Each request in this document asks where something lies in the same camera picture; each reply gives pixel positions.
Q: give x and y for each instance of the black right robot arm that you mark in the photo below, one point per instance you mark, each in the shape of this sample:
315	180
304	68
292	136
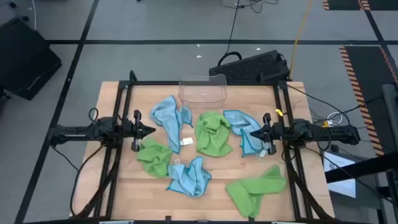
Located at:
329	132

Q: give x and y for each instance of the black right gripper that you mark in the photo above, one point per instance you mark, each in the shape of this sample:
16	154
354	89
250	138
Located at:
273	132

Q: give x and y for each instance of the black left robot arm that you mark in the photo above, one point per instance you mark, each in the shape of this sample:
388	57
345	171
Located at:
81	132

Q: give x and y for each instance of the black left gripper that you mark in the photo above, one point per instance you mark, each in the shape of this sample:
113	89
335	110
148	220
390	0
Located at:
132	130

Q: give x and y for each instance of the grey post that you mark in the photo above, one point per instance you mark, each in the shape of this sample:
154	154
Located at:
390	118

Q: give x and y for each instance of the black metal stand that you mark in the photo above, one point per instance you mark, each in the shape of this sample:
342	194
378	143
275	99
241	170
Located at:
357	168

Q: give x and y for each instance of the blue microfiber towel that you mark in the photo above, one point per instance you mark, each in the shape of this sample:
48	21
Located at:
168	116
241	123
189	180

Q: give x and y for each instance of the black mat striped edges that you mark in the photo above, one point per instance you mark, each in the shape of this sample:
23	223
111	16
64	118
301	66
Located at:
345	3
367	71

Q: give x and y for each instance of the white printed sheet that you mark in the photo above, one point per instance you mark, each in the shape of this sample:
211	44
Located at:
339	183

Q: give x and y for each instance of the yellow connector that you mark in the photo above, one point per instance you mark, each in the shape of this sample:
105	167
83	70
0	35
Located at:
325	124

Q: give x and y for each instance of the clear plastic bin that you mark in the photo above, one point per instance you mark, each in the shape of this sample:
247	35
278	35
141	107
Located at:
202	93

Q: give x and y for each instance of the green microfiber towel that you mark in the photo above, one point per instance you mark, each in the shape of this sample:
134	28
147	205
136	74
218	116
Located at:
213	133
248	193
154	158

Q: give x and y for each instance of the large black box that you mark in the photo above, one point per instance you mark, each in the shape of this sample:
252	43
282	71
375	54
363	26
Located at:
25	62

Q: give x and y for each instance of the yellow tape tag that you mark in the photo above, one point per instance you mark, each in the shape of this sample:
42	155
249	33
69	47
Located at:
279	112

